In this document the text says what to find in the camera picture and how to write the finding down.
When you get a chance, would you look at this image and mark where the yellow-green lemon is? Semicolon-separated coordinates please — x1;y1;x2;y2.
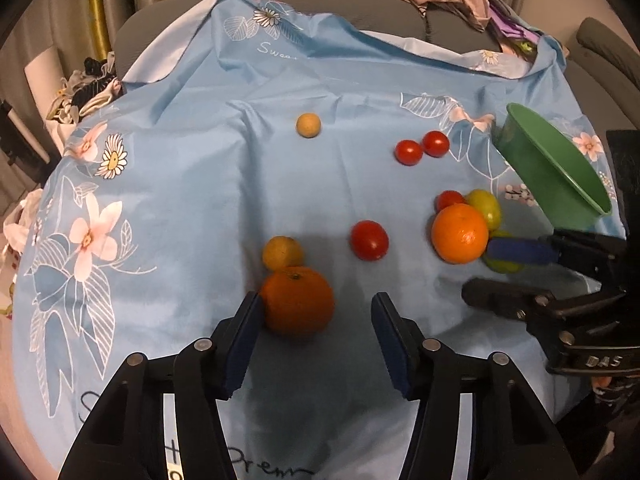
482;230;524;274

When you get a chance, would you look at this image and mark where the green plastic bowl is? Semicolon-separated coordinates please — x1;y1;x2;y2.
491;103;613;231

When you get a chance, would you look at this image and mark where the orange mandarin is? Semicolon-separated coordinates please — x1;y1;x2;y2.
431;204;489;264

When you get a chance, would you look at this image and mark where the green tomato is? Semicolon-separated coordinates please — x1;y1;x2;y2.
465;188;502;232

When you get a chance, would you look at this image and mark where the red cherry tomato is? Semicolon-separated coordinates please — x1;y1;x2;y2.
394;140;423;166
421;130;450;158

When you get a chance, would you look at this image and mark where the large orange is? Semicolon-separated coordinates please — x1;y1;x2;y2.
259;266;335;337

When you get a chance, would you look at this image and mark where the small yellow-orange fruit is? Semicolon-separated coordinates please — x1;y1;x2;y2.
262;236;305;271

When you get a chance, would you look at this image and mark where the small tan round fruit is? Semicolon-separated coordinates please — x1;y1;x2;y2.
295;113;322;139

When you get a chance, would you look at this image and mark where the grey sofa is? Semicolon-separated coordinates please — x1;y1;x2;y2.
113;0;640;172

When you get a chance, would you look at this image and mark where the purple garment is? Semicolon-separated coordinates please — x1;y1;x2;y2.
487;0;542;62

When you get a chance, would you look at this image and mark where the blue floral cloth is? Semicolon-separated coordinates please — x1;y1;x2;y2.
10;0;626;480

